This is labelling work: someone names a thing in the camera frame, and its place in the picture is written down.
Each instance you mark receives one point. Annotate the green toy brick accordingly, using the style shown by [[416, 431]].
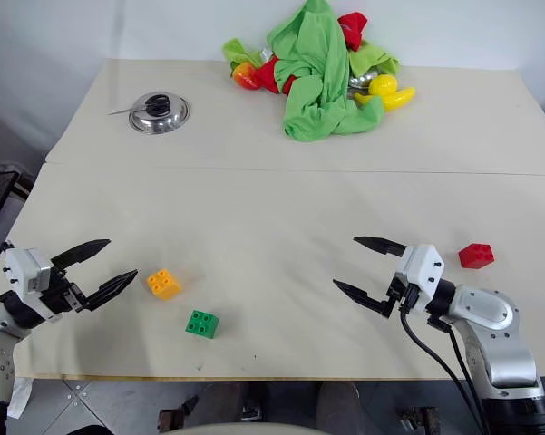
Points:
[[201, 323]]

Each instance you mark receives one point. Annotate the metal pot lid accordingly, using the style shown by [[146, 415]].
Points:
[[159, 118]]

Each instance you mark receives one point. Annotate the red cloth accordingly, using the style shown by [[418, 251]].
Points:
[[272, 74], [353, 28]]

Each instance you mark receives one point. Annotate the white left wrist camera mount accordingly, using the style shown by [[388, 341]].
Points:
[[25, 272]]

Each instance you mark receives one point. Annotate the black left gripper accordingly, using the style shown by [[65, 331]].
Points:
[[61, 292]]

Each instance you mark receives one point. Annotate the orange-red toy fruit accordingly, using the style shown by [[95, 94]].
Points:
[[246, 76]]

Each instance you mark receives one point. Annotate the yellow toy lemon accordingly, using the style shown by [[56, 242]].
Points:
[[383, 84]]

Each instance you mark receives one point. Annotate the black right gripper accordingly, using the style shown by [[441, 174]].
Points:
[[401, 296]]

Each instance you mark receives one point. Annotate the red toy brick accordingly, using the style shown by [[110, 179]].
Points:
[[477, 256]]

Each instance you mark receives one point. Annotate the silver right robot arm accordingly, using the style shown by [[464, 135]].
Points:
[[494, 317]]

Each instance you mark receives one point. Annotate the green cloth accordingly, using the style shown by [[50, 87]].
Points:
[[319, 77]]

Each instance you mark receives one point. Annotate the yellow toy brick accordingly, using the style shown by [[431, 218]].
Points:
[[164, 284]]

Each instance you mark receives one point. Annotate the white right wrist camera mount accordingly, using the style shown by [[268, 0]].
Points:
[[419, 269]]

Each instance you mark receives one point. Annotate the yellow toy banana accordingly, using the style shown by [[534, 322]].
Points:
[[390, 98]]

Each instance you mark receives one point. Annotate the steel bowl under cloth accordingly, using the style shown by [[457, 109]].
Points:
[[362, 80]]

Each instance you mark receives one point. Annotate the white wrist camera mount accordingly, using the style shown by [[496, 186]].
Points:
[[25, 272], [419, 269]]

